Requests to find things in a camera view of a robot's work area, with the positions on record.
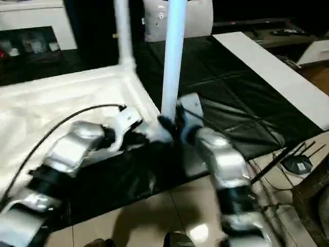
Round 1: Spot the dark low tv bench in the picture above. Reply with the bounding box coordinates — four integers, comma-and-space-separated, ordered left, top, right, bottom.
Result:
213, 24, 329, 76

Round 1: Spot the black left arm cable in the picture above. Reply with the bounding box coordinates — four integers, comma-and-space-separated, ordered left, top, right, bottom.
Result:
0, 103, 127, 204

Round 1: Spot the white low side cabinet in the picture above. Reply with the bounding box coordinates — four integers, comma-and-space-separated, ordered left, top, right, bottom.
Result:
297, 39, 329, 65

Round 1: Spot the black work mat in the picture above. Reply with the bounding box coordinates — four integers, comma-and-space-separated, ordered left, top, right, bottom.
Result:
0, 34, 325, 227

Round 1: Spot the white sideboard cabinet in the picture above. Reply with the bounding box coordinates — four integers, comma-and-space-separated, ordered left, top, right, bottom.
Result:
0, 0, 78, 57

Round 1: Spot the white plastic table leg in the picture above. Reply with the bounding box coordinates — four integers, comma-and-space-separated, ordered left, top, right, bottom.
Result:
114, 0, 137, 69
160, 0, 188, 122

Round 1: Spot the black wifi router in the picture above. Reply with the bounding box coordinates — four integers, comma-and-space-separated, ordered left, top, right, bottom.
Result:
283, 140, 325, 176

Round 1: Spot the black robot right foot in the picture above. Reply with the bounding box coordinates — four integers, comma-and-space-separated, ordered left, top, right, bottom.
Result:
163, 231, 194, 247

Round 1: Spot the black sofa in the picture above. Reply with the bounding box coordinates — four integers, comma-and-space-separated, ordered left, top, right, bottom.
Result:
63, 0, 329, 67

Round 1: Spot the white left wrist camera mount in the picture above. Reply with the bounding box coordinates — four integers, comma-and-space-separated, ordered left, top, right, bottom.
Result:
108, 107, 144, 153

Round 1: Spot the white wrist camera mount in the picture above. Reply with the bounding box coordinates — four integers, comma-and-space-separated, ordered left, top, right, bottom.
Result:
176, 92, 204, 130
108, 107, 144, 153

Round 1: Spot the dark brown textured stool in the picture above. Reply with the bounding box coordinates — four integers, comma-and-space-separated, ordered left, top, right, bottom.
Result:
292, 164, 329, 240

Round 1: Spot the black television with red logo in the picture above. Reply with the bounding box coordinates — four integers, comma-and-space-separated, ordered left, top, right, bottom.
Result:
212, 17, 293, 28

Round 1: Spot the black floor stand foot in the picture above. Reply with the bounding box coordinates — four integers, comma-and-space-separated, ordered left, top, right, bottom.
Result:
250, 140, 317, 185

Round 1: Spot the black robot left foot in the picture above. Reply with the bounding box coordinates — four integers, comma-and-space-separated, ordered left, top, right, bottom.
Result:
88, 237, 116, 247

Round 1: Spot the black remote control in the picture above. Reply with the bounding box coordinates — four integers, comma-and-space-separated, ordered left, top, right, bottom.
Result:
271, 29, 308, 37

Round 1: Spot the white plastic table top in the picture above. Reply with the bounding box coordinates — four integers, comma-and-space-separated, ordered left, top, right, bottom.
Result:
0, 62, 176, 206

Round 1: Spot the white flat board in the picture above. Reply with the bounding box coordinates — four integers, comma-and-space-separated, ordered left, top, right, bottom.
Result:
212, 30, 329, 131

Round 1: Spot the black robot foot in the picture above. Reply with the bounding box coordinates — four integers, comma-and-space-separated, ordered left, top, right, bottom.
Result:
163, 231, 194, 247
88, 237, 116, 247

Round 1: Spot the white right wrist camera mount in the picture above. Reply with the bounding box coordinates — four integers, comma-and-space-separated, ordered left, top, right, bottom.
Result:
176, 92, 204, 130

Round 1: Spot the grey cushion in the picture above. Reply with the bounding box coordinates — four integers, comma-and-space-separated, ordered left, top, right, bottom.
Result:
142, 0, 214, 42

